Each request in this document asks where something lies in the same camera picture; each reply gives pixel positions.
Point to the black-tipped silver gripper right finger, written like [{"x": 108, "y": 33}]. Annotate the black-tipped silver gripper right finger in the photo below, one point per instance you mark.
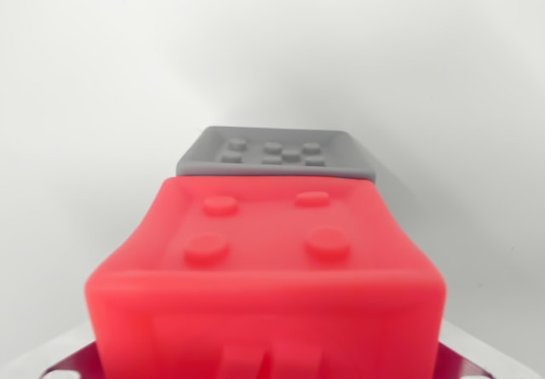
[{"x": 464, "y": 360}]

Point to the red dice cube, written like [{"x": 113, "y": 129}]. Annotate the red dice cube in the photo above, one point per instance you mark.
[{"x": 264, "y": 294}]

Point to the black-tipped silver gripper left finger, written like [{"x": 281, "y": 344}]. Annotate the black-tipped silver gripper left finger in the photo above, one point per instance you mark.
[{"x": 74, "y": 360}]

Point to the grey dice cube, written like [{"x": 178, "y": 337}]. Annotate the grey dice cube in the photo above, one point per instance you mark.
[{"x": 277, "y": 151}]

